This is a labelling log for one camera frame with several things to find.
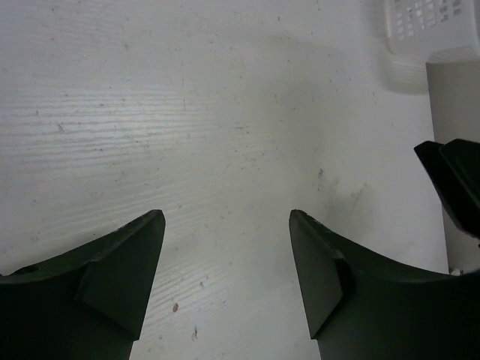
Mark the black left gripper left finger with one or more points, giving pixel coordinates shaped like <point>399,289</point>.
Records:
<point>87,303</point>

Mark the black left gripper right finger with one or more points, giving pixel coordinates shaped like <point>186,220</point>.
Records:
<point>360,304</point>

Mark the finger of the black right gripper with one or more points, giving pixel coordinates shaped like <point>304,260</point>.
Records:
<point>453,169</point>

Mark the white plastic laundry basket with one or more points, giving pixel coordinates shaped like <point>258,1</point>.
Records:
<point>418,33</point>

